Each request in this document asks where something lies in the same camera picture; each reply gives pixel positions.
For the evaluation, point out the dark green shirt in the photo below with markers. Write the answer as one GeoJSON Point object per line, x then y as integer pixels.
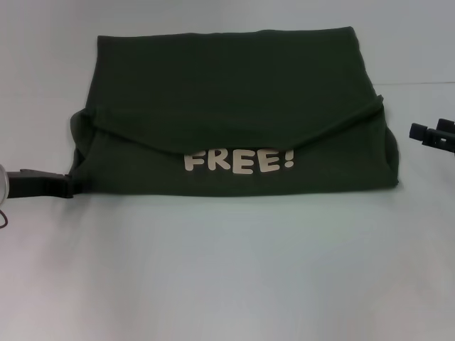
{"type": "Point", "coordinates": [231, 106]}

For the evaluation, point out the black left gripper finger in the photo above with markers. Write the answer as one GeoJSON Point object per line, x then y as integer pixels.
{"type": "Point", "coordinates": [62, 185]}

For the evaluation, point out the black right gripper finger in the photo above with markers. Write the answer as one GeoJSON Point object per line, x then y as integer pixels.
{"type": "Point", "coordinates": [447, 125]}
{"type": "Point", "coordinates": [430, 136]}

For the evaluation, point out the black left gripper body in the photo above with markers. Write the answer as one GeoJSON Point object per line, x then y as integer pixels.
{"type": "Point", "coordinates": [30, 184]}

